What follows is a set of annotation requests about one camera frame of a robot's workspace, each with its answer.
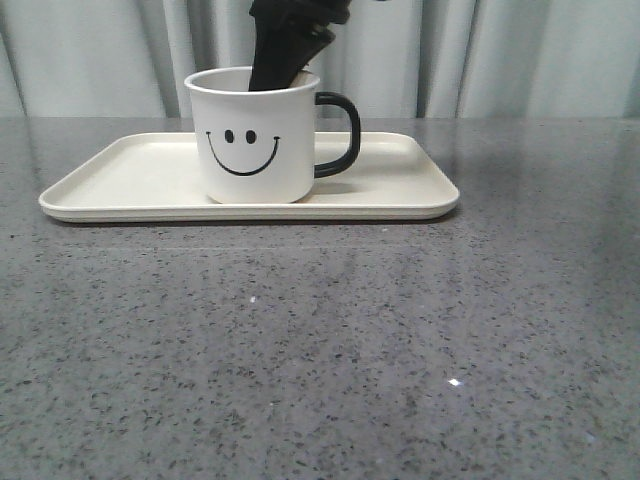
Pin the cream rectangular plastic tray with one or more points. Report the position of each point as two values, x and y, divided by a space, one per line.
154 177

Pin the white smiley mug black handle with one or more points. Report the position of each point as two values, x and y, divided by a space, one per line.
258 147

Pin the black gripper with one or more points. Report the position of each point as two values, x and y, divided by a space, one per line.
289 34

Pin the pale grey curtain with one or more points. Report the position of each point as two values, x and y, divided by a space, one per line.
393 59

